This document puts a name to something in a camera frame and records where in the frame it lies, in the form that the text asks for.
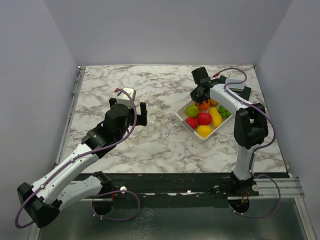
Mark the aluminium rail left edge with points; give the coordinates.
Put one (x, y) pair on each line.
(74, 99)

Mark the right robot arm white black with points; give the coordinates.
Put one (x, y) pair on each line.
(250, 122)

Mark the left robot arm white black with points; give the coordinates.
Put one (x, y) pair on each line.
(44, 199)

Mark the yellow toy mango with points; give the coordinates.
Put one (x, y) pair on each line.
(216, 117)

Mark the white perforated plastic basket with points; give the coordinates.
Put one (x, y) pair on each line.
(181, 116)

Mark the orange toy fruit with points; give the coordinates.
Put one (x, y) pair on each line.
(202, 107)

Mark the aluminium rail frame front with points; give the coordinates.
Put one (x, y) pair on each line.
(278, 212)

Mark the clear zip top bag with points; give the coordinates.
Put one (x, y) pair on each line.
(156, 120)

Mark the dark green toy melon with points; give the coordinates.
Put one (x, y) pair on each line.
(224, 112)

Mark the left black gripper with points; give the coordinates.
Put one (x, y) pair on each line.
(142, 118)

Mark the light green toy apple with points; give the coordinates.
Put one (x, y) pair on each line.
(192, 111)

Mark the orange yellow toy potato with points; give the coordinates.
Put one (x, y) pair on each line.
(213, 103)

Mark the black foam block right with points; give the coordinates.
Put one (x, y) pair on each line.
(245, 93)

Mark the yellow toy lemon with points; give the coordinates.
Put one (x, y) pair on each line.
(204, 131)

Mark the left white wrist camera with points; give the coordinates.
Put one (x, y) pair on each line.
(122, 98)

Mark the grey lidded plastic box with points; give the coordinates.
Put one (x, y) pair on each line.
(235, 84)

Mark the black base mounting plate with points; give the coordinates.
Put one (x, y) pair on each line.
(174, 190)

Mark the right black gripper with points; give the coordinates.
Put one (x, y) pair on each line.
(196, 99)

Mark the red toy apple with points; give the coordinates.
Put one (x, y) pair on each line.
(204, 118)

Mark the small red toy fruit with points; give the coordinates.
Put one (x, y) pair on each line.
(192, 122)

